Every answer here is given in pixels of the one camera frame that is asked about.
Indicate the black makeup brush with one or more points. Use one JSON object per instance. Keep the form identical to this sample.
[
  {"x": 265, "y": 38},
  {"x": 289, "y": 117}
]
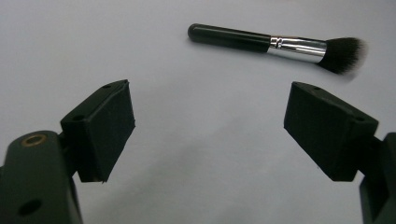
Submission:
[{"x": 230, "y": 37}]

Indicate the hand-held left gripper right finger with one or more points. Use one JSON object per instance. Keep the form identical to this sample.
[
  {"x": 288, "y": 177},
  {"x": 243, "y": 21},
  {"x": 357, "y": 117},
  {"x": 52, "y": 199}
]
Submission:
[{"x": 327, "y": 133}]

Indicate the white table mat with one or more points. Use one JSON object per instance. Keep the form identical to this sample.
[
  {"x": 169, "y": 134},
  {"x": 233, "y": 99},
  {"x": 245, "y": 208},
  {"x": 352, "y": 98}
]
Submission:
[{"x": 199, "y": 140}]

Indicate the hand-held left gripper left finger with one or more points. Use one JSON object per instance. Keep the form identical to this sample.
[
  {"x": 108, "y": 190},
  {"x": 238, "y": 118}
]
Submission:
[{"x": 102, "y": 133}]

